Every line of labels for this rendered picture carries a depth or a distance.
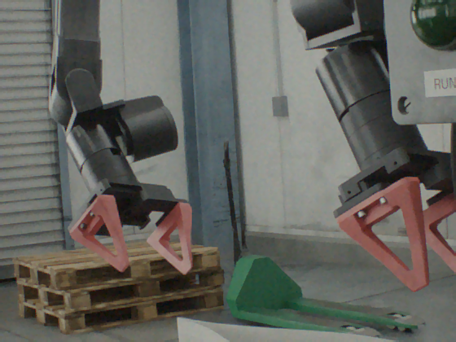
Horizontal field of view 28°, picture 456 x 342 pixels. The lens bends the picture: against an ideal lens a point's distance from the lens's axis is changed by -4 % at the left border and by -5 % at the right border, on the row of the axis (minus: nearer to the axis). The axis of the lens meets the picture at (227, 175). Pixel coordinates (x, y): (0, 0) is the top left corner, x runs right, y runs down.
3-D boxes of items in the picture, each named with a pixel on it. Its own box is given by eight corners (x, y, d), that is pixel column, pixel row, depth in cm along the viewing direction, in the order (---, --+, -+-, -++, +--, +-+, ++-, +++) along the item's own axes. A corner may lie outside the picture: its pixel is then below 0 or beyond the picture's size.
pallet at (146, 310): (18, 316, 648) (16, 296, 647) (164, 294, 715) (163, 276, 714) (66, 334, 580) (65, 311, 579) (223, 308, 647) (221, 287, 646)
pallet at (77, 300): (17, 296, 646) (15, 276, 645) (161, 275, 717) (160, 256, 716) (69, 313, 578) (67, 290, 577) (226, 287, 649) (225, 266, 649)
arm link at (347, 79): (298, 69, 78) (330, 31, 73) (362, 62, 81) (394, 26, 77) (331, 142, 76) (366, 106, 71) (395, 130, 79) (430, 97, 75)
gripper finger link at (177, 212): (220, 252, 107) (183, 190, 112) (175, 250, 102) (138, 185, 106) (185, 289, 110) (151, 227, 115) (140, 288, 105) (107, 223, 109)
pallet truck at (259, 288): (197, 315, 628) (186, 141, 622) (261, 302, 659) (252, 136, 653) (364, 348, 499) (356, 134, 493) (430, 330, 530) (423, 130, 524)
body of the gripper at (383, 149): (466, 173, 75) (428, 95, 77) (410, 168, 67) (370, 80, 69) (405, 210, 79) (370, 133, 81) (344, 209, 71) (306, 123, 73)
